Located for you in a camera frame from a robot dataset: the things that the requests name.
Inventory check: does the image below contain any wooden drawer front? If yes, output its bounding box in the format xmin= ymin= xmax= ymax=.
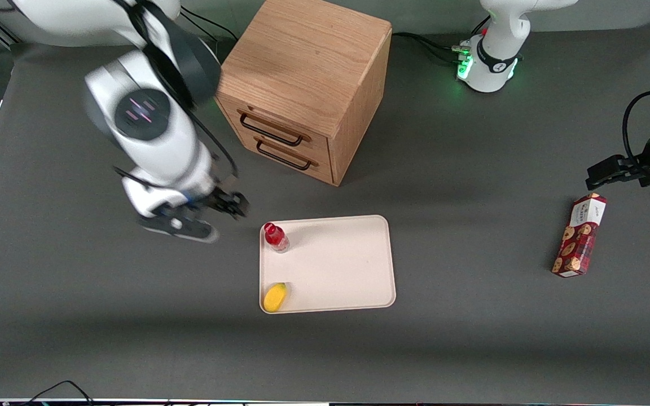
xmin=234 ymin=125 xmax=335 ymax=185
xmin=216 ymin=96 xmax=332 ymax=156

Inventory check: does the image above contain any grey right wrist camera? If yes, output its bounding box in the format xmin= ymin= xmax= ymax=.
xmin=138 ymin=215 xmax=220 ymax=244

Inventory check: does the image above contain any small red coke bottle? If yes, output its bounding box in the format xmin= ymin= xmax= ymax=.
xmin=263 ymin=222 xmax=291 ymax=254

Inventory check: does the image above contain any red tartan cookie box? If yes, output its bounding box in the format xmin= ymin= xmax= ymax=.
xmin=551 ymin=192 xmax=608 ymax=279

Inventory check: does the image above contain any black base power cable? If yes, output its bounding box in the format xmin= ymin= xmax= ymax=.
xmin=392 ymin=31 xmax=472 ymax=64

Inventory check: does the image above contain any thin black table-edge cable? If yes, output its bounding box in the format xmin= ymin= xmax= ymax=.
xmin=19 ymin=380 xmax=95 ymax=406

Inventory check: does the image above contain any cream plastic tray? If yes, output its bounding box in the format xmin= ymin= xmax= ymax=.
xmin=259 ymin=214 xmax=397 ymax=315

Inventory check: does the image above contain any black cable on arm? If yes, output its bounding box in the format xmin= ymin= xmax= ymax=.
xmin=188 ymin=104 xmax=239 ymax=178

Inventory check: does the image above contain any black cable behind cabinet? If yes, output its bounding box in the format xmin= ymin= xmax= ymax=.
xmin=180 ymin=6 xmax=236 ymax=41

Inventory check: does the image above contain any wooden drawer cabinet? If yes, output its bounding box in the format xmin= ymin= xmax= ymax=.
xmin=214 ymin=0 xmax=393 ymax=187

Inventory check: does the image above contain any black metal drawer handle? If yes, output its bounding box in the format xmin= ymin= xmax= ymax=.
xmin=239 ymin=111 xmax=306 ymax=147
xmin=255 ymin=139 xmax=312 ymax=171

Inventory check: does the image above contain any yellow mango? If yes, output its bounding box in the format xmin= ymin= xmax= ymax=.
xmin=263 ymin=283 xmax=288 ymax=313

